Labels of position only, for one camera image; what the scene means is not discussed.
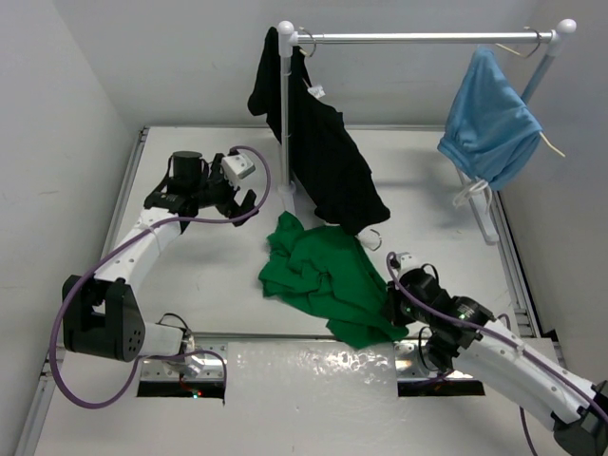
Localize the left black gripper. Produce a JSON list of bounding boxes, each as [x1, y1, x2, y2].
[[191, 154, 257, 225]]

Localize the green t shirt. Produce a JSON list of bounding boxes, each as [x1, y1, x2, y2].
[[258, 211, 409, 350]]

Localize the cream wire hanger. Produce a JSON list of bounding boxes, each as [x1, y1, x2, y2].
[[356, 227, 383, 252]]

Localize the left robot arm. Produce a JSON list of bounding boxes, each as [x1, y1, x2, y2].
[[62, 148, 257, 362]]

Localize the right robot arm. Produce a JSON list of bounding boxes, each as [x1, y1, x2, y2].
[[385, 253, 607, 455]]

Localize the black t shirt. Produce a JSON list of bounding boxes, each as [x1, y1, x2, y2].
[[246, 26, 392, 237]]

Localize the hanger holding black shirt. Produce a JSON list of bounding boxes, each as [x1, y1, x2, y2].
[[294, 28, 317, 91]]

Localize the hanger holding blue shorts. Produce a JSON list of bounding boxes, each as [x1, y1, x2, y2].
[[494, 26, 566, 158]]

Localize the white front cover panel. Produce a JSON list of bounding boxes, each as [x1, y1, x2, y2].
[[32, 337, 590, 456]]

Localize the silver white clothes rack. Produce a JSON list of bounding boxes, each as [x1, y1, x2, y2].
[[277, 19, 577, 243]]

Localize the light blue shorts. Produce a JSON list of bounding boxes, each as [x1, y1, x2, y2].
[[438, 47, 542, 191]]

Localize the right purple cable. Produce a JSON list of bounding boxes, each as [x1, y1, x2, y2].
[[385, 250, 608, 456]]

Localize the purple cable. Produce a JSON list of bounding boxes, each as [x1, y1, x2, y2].
[[385, 250, 608, 456], [47, 144, 273, 409]]

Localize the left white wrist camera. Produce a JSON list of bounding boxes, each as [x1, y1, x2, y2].
[[220, 152, 256, 188]]

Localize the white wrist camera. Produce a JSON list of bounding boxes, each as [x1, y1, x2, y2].
[[390, 252, 422, 275], [220, 152, 256, 188]]

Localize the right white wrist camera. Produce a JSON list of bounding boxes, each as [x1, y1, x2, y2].
[[390, 252, 422, 275]]

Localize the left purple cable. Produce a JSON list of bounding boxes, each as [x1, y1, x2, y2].
[[47, 144, 273, 409]]

